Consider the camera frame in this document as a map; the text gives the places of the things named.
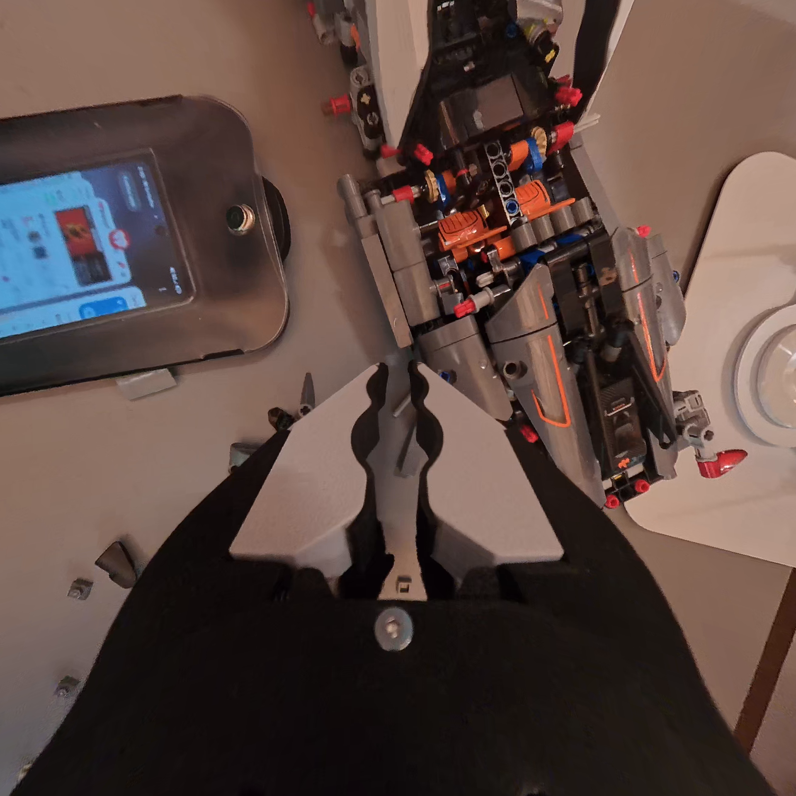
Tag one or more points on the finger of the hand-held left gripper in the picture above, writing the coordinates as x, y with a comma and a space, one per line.
398, 50
615, 43

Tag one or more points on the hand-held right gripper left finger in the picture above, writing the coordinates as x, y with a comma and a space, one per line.
298, 491

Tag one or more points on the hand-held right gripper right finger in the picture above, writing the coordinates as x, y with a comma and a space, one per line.
491, 491

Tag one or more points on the small light grey lego bar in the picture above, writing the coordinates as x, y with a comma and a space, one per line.
410, 460

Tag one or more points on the grey orange lego car model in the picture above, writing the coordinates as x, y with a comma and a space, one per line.
535, 348

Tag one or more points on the grey lego connector piece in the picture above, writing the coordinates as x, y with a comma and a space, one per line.
241, 454

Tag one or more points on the small dark lego connector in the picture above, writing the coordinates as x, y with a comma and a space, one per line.
281, 418

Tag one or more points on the pointed grey lego piece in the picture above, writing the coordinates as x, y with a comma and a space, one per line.
306, 392

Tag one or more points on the grey curved lego panel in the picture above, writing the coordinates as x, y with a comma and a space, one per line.
117, 563

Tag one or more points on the grey plastic holder clip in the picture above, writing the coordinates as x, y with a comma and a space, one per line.
146, 384

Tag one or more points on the phone on black holder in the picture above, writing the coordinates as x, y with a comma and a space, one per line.
249, 298

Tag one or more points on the clear acrylic stand foot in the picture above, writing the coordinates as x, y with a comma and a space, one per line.
765, 373

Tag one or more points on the smartphone with lit screen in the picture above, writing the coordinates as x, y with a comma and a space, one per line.
74, 249

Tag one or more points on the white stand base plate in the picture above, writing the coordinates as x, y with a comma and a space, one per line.
715, 261

